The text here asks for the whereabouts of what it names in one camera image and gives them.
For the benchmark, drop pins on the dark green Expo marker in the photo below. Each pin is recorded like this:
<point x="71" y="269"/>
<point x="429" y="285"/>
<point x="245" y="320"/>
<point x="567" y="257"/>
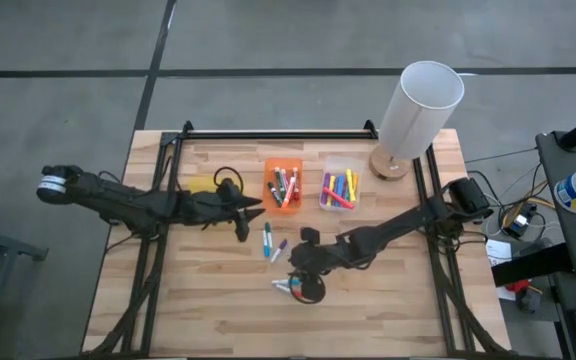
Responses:
<point x="274" y="192"/>

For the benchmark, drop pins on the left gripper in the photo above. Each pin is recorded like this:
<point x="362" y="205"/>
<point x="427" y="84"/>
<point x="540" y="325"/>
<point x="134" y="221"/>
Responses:
<point x="228" y="210"/>

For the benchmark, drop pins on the grey side table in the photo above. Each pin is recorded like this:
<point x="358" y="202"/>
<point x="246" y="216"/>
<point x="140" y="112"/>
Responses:
<point x="13" y="247"/>

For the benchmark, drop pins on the orange chunky highlighter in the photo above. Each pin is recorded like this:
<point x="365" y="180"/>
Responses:
<point x="355" y="180"/>

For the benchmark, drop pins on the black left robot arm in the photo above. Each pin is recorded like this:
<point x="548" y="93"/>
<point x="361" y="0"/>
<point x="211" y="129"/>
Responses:
<point x="118" y="202"/>

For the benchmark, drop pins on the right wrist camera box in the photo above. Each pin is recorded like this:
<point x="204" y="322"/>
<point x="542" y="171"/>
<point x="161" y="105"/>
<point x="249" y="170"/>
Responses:
<point x="309" y="236"/>

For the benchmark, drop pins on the yellow chunky highlighter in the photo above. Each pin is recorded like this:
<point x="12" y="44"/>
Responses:
<point x="332" y="182"/>

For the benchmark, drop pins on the red cap SKK marker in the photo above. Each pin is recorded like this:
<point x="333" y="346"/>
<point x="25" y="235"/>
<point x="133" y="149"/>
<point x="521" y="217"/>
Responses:
<point x="283" y="289"/>

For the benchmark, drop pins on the light blue cap SKK marker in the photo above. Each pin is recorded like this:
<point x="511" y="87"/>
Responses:
<point x="293" y="282"/>

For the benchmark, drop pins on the green cap white marker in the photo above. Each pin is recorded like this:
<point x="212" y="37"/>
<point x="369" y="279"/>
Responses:
<point x="268" y="231"/>

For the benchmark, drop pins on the white shade wooden table lamp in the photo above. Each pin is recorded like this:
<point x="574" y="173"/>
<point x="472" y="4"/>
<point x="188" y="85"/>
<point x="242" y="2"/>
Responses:
<point x="418" y="105"/>

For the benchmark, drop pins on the dark blue cap slim marker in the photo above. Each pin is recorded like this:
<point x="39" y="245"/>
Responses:
<point x="282" y="245"/>

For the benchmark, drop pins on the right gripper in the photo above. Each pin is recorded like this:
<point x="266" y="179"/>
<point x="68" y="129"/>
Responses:
<point x="313" y="257"/>

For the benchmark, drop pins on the green chunky highlighter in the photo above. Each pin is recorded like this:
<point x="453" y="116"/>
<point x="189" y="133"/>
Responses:
<point x="346" y="192"/>

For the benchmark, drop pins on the orange translucent plastic bin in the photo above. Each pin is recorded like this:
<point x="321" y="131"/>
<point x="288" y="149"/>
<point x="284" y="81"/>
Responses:
<point x="268" y="167"/>

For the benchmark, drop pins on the white paper sheet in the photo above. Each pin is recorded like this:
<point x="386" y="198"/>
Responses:
<point x="498" y="250"/>

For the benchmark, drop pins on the yellow translucent plastic bin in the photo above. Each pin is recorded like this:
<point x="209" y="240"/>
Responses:
<point x="200" y="184"/>

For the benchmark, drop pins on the small power adapter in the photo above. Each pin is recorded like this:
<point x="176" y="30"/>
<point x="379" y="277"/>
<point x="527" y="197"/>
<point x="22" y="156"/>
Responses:
<point x="518" y="222"/>

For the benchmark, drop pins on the clear plastic bin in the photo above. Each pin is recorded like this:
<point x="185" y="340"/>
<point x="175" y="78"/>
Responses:
<point x="358" y="165"/>

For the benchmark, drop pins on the light blue cap slim marker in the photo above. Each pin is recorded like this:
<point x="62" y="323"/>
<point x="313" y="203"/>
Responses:
<point x="265" y="247"/>

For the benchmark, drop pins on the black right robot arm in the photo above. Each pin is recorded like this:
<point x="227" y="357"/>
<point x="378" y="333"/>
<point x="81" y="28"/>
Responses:
<point x="398" y="225"/>

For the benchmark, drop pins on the pink Expo marker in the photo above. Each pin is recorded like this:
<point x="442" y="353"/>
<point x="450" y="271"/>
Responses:
<point x="285" y="176"/>

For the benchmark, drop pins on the black aluminium table frame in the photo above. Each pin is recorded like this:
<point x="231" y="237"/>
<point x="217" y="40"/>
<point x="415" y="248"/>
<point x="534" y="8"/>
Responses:
<point x="278" y="135"/>

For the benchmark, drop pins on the red small object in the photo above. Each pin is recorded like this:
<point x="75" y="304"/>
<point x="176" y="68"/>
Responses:
<point x="518" y="286"/>

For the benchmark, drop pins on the red chunky highlighter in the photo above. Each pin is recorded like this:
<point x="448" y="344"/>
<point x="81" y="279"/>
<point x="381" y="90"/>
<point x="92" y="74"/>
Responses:
<point x="338" y="197"/>

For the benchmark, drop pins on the purple chunky highlighter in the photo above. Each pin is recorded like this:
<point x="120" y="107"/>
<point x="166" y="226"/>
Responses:
<point x="325" y="185"/>

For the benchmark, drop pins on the blue chunky highlighter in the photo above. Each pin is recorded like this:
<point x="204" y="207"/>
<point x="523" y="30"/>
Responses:
<point x="339" y="182"/>

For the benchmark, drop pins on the bright yellow highlighter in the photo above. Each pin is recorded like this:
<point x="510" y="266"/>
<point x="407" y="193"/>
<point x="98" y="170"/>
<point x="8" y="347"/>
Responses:
<point x="350" y="180"/>

